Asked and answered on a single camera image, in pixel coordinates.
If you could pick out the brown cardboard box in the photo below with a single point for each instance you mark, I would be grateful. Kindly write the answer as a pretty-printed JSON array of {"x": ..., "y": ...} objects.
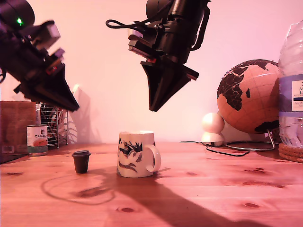
[{"x": 14, "y": 125}]

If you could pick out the dark brown coffee capsule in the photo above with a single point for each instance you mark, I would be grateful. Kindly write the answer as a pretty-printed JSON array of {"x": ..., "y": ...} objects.
[{"x": 81, "y": 164}]

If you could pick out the white round desk camera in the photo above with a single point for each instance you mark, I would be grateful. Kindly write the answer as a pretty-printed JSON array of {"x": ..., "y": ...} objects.
[{"x": 211, "y": 123}]

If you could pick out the arm grey camera box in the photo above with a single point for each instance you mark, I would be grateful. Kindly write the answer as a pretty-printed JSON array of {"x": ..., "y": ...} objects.
[
  {"x": 135, "y": 30},
  {"x": 50, "y": 33}
]

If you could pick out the cork coaster stack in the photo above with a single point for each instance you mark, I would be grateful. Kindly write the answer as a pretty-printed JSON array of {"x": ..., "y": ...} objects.
[{"x": 291, "y": 153}]

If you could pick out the silver foil packet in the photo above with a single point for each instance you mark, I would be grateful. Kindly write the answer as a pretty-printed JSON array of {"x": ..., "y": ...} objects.
[{"x": 38, "y": 116}]

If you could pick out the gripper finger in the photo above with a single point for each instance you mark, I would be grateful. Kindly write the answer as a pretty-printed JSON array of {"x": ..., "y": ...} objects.
[
  {"x": 172, "y": 82},
  {"x": 45, "y": 92},
  {"x": 155, "y": 85},
  {"x": 65, "y": 87}
]

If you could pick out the white pen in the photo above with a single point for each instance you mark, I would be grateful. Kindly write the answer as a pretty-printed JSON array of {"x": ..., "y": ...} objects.
[{"x": 75, "y": 88}]

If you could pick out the white printed coffee mug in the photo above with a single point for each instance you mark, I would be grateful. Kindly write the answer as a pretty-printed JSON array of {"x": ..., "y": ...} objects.
[{"x": 132, "y": 146}]

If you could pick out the cork world globe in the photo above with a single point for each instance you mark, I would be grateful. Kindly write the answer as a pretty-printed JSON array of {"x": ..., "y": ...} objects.
[{"x": 255, "y": 104}]

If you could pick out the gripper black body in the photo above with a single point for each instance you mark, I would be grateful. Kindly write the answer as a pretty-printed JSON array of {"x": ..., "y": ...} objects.
[{"x": 175, "y": 45}]

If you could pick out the white labelled tin can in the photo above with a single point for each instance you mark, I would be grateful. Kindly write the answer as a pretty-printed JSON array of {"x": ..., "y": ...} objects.
[{"x": 37, "y": 142}]

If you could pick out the large clear water bottle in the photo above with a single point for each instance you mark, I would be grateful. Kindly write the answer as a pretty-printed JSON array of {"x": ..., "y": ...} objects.
[{"x": 291, "y": 59}]

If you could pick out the metal globe stand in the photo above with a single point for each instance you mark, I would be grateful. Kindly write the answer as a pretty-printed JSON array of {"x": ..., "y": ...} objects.
[{"x": 248, "y": 148}]

